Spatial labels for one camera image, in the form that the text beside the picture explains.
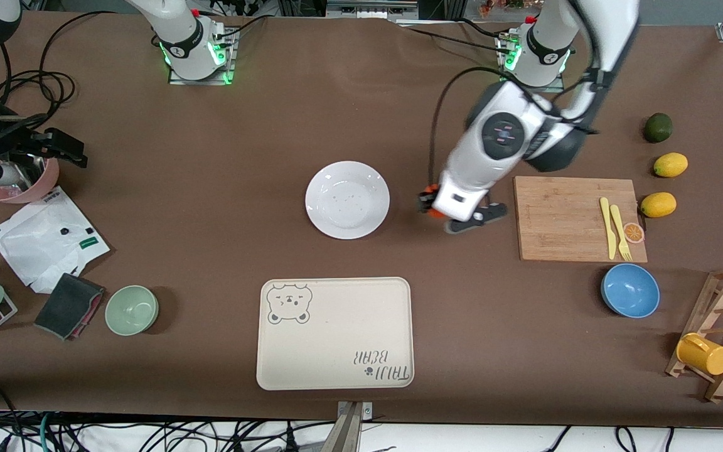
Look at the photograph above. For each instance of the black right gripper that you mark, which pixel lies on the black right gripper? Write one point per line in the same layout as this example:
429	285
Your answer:
22	142

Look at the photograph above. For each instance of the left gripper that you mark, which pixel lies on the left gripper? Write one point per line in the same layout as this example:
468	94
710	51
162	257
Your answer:
426	202

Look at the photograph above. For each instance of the orange mandarin fruit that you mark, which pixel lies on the orange mandarin fruit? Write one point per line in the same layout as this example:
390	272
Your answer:
438	213

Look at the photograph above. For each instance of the white round plate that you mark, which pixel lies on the white round plate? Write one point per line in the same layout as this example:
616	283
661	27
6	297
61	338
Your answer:
347	199

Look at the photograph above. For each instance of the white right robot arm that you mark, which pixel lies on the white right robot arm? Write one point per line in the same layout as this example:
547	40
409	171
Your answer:
186	37

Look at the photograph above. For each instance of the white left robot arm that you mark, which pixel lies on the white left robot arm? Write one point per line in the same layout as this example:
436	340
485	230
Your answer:
612	25

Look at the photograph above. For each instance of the pink bowl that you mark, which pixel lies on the pink bowl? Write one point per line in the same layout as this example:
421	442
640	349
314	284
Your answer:
35	191

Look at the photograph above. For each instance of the white plastic bag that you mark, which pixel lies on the white plastic bag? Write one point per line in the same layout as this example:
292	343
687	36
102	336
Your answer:
41	245

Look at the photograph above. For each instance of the wooden cutting board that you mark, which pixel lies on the wooden cutting board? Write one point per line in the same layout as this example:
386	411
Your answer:
562	220

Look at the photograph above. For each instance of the brown table cover mat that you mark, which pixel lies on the brown table cover mat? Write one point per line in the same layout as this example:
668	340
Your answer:
211	188

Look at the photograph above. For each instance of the dark grey folded cloth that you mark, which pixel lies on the dark grey folded cloth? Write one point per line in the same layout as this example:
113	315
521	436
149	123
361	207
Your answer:
66	304

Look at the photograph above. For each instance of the beige tray with bear print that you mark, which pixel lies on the beige tray with bear print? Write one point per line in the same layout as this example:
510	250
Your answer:
336	333

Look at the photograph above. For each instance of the pale green bowl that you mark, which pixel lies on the pale green bowl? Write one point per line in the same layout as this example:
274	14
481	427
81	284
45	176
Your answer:
131	311

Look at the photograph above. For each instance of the yellow plastic knife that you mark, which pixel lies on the yellow plastic knife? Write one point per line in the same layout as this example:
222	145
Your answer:
606	220

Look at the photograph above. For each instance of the yellow plastic fork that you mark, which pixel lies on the yellow plastic fork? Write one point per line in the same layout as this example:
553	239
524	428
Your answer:
617	223

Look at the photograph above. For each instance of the round orange slice tag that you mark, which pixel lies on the round orange slice tag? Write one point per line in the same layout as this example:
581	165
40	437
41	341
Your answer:
634	233

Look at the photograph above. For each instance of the blue bowl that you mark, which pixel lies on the blue bowl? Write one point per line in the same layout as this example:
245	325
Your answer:
630	290

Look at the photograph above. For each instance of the yellow lemon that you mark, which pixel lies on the yellow lemon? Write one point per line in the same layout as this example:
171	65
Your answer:
670	165
658	205

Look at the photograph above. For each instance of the dark green lime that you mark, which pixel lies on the dark green lime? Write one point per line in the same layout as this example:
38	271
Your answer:
658	127

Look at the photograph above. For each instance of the wooden cup drying rack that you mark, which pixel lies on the wooden cup drying rack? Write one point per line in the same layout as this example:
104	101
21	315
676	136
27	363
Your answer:
722	292

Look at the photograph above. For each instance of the yellow plastic cup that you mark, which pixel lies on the yellow plastic cup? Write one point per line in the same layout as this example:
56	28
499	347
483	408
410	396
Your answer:
703	356

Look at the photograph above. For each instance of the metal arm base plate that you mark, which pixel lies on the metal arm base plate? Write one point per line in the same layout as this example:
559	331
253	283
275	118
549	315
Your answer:
550	88
201	81

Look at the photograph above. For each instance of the aluminium frame crossbar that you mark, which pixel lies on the aluminium frame crossbar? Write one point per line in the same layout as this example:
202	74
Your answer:
371	7

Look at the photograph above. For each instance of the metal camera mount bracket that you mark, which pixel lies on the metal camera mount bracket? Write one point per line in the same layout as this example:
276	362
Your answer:
349	433

